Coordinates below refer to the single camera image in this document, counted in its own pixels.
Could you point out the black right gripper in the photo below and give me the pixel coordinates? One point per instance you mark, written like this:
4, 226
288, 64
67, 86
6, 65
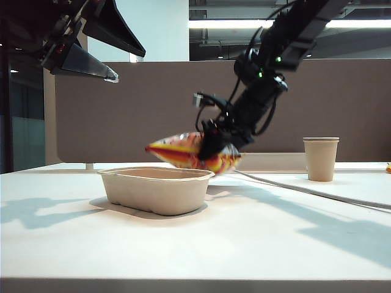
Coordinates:
250, 113

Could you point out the colourful striped chip bag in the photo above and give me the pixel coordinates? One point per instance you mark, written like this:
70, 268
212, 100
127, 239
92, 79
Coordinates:
177, 152

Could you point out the metal wall plate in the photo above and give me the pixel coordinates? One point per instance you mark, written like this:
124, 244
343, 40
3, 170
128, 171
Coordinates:
134, 59

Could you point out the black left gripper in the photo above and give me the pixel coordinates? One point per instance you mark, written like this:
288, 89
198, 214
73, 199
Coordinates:
64, 36

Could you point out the small orange object at edge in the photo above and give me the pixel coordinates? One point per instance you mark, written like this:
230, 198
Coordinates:
388, 168

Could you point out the brown desk divider panel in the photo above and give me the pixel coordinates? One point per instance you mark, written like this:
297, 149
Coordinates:
336, 107

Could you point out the beige pulp food box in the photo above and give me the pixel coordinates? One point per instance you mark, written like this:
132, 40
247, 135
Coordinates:
152, 195

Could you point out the white ceiling light strip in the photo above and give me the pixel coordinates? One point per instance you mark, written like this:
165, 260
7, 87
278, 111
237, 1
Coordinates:
229, 24

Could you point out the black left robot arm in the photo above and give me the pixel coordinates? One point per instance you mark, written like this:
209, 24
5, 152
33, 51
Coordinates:
24, 18

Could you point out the white divider bracket foot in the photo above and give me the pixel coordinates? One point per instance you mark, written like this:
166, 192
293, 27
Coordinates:
89, 167

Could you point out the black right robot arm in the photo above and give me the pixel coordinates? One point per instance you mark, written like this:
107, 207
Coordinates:
299, 30

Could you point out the beige paper cup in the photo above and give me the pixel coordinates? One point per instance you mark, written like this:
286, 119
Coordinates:
320, 161

